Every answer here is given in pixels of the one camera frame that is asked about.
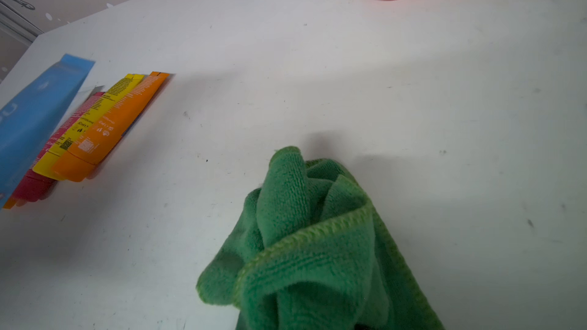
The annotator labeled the yellow toothpaste tube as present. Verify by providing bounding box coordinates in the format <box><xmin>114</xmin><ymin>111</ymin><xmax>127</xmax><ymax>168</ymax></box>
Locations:
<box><xmin>33</xmin><ymin>74</ymin><xmax>145</xmax><ymax>181</ymax></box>

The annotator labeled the green cleaning cloth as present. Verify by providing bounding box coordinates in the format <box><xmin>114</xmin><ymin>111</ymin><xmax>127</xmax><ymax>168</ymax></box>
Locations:
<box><xmin>197</xmin><ymin>147</ymin><xmax>443</xmax><ymax>329</ymax></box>

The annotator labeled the orange toothpaste tube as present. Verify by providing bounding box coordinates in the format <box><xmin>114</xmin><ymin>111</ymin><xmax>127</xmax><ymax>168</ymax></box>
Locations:
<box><xmin>51</xmin><ymin>72</ymin><xmax>170</xmax><ymax>182</ymax></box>

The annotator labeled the blue toothpaste tube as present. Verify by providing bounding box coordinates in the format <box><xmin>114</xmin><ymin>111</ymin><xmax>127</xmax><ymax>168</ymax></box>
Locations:
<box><xmin>1</xmin><ymin>54</ymin><xmax>95</xmax><ymax>205</ymax></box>

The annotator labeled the white toothpaste tube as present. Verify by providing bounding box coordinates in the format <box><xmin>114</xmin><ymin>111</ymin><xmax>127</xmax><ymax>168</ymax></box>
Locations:
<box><xmin>2</xmin><ymin>85</ymin><xmax>105</xmax><ymax>210</ymax></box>

